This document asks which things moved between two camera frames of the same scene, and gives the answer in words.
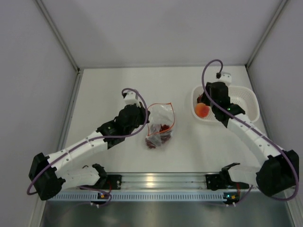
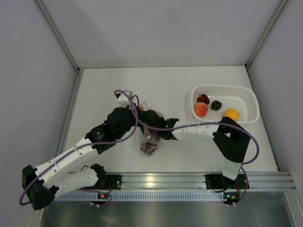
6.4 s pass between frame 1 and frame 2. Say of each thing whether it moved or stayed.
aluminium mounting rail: stayed
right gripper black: moved
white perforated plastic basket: stayed
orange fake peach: stayed
